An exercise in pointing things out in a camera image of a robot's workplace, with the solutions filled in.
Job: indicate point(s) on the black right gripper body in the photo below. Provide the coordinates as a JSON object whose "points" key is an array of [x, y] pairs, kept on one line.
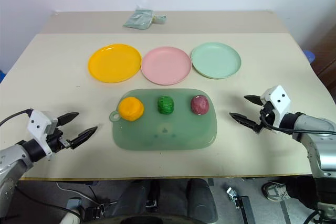
{"points": [[267, 116]]}

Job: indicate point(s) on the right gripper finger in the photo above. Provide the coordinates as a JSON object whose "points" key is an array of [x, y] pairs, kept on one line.
{"points": [[253, 99], [244, 119]]}

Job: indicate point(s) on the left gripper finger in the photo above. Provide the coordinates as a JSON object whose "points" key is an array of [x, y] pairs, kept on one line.
{"points": [[67, 118], [84, 136]]}

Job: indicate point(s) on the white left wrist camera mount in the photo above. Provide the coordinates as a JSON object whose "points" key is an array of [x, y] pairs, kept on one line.
{"points": [[39, 124]]}

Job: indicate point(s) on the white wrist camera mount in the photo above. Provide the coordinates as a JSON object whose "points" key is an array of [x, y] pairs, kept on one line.
{"points": [[280, 102], [39, 124]]}

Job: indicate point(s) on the maroon clay ball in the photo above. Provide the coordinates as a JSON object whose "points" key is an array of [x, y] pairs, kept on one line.
{"points": [[199, 105]]}

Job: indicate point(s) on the grey white sneaker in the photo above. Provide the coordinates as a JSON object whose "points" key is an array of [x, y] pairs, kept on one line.
{"points": [[275, 192]]}

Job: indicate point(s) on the dark rounded shape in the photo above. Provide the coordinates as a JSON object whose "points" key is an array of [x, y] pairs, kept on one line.
{"points": [[168, 203]]}

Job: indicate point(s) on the pink plate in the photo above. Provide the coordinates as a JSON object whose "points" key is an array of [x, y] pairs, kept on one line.
{"points": [[166, 65]]}

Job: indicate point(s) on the brown wooden cabinet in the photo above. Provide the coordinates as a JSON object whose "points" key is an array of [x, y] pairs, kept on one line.
{"points": [[326, 64]]}

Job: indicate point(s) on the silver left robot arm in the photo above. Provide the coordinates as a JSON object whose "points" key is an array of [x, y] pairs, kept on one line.
{"points": [[14, 161]]}

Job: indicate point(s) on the green clay ball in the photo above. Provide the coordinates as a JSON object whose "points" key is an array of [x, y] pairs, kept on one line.
{"points": [[165, 105]]}

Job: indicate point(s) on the yellow plate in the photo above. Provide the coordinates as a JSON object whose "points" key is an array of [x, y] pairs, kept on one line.
{"points": [[114, 63]]}

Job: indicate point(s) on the blue object at wall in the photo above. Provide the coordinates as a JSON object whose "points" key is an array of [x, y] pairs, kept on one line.
{"points": [[1, 75]]}

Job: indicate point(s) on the orange clay ball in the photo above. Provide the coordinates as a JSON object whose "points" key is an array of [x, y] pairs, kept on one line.
{"points": [[130, 108]]}

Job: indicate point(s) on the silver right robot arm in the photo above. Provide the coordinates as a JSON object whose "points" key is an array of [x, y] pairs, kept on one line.
{"points": [[315, 140]]}

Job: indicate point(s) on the translucent green tray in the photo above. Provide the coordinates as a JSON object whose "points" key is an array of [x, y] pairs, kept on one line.
{"points": [[168, 134]]}

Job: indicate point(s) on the light green plate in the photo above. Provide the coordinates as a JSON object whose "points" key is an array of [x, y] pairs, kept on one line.
{"points": [[215, 60]]}

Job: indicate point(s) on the small pale green bundle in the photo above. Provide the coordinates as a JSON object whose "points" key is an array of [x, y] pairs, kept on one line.
{"points": [[160, 19]]}

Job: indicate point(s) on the pale green fabric pouch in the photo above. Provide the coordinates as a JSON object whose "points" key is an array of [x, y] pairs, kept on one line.
{"points": [[138, 19]]}

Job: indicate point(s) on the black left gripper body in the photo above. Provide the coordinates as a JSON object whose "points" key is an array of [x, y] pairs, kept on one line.
{"points": [[55, 140]]}

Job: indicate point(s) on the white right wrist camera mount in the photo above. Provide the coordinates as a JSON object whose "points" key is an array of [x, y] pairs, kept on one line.
{"points": [[280, 102]]}

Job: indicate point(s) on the black stand with caster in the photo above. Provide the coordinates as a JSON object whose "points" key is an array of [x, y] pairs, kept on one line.
{"points": [[242, 205]]}

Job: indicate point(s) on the black box on floor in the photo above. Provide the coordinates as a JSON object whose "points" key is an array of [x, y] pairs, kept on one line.
{"points": [[95, 211]]}

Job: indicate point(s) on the blue round object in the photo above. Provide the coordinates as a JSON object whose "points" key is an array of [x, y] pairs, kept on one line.
{"points": [[309, 56]]}

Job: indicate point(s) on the black trouser leg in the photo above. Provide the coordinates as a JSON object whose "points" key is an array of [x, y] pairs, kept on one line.
{"points": [[302, 190]]}

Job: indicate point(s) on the white shoe tip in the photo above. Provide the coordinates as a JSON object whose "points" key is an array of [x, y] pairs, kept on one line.
{"points": [[71, 217]]}

